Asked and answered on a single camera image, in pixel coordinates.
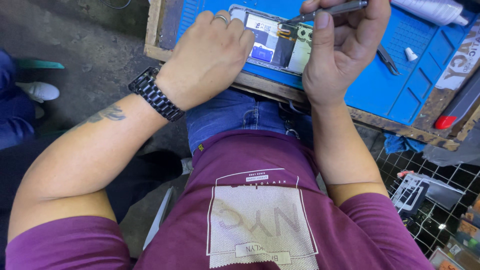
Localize person's right hand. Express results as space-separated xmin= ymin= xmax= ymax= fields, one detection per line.
xmin=300 ymin=0 xmax=391 ymax=108

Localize heap of small parts boxes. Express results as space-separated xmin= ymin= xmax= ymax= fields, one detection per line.
xmin=428 ymin=195 xmax=480 ymax=270

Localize wire grid rack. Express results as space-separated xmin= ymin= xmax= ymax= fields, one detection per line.
xmin=375 ymin=146 xmax=480 ymax=259

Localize maroon printed t-shirt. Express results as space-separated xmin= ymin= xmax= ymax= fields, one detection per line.
xmin=5 ymin=129 xmax=436 ymax=270

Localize white phone frame part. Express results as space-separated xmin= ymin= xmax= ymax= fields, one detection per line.
xmin=391 ymin=172 xmax=430 ymax=216

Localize blue cloth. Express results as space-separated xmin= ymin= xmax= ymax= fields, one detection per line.
xmin=382 ymin=132 xmax=426 ymax=155

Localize blue silicone repair mat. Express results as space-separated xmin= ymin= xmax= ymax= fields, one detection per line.
xmin=176 ymin=0 xmax=479 ymax=126

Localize grey tool with red tip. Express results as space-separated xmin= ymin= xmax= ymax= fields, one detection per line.
xmin=434 ymin=70 xmax=480 ymax=130

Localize black metal wristwatch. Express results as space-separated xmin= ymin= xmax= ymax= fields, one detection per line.
xmin=128 ymin=67 xmax=185 ymax=122

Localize grey metal precision screwdriver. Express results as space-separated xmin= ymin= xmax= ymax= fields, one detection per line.
xmin=278 ymin=0 xmax=369 ymax=25

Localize white torn printed sticker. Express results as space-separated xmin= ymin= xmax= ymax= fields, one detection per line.
xmin=435 ymin=19 xmax=480 ymax=91

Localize metal key ring clip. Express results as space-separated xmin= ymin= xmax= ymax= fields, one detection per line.
xmin=278 ymin=100 xmax=301 ymax=139

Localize smartphone without back cover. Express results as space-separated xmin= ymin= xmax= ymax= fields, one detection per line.
xmin=229 ymin=4 xmax=314 ymax=77

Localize white stool leg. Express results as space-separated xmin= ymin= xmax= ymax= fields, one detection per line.
xmin=142 ymin=186 xmax=175 ymax=251

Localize metal tweezers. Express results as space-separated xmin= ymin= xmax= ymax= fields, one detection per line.
xmin=376 ymin=43 xmax=401 ymax=76

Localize person's left hand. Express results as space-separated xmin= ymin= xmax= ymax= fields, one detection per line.
xmin=155 ymin=10 xmax=256 ymax=112

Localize blue denim jeans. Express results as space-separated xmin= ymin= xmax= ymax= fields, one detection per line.
xmin=185 ymin=88 xmax=314 ymax=155

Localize grey plastic sheet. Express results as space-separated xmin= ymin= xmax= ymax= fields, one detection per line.
xmin=423 ymin=120 xmax=480 ymax=167

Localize white plastic bottle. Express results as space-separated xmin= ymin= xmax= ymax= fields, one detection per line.
xmin=390 ymin=0 xmax=469 ymax=27

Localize teal flat object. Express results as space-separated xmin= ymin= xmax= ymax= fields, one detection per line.
xmin=15 ymin=58 xmax=65 ymax=70

